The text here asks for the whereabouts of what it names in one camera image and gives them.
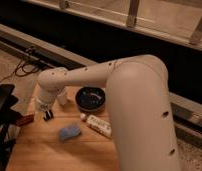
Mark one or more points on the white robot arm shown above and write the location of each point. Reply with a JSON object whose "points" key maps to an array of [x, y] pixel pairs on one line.
{"points": [[138, 105]]}

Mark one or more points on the dark ceramic bowl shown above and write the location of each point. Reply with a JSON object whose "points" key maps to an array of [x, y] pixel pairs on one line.
{"points": [[90, 99]]}

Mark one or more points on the white ceramic cup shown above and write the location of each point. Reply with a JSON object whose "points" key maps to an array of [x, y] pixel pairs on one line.
{"points": [[62, 97]]}

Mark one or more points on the white tube with label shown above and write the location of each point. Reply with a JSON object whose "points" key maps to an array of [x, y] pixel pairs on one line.
{"points": [[97, 124]]}

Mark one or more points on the blue sponge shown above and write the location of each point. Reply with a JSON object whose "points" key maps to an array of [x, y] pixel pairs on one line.
{"points": [[69, 132]]}

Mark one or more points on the black white striped cloth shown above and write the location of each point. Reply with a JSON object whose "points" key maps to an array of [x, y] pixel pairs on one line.
{"points": [[48, 115]]}

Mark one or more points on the black chair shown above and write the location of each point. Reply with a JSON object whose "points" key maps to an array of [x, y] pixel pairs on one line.
{"points": [[7, 117]]}

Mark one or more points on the metal rail beam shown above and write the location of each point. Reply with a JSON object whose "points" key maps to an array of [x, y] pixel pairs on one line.
{"points": [[184, 64]]}

